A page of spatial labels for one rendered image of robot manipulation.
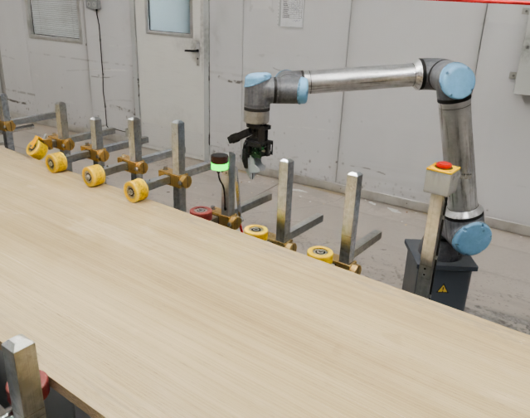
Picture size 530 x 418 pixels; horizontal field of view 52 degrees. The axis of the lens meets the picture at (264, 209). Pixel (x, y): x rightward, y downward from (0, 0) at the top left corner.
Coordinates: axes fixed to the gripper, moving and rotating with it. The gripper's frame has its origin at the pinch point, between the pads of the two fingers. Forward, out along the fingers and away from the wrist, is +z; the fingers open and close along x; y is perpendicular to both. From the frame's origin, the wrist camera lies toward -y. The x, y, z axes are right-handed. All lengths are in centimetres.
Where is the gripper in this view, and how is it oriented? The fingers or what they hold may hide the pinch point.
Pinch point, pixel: (250, 175)
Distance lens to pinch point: 201.1
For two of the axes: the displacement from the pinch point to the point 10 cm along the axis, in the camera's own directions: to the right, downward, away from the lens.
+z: -0.3, 9.3, 3.8
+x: 6.0, -2.8, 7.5
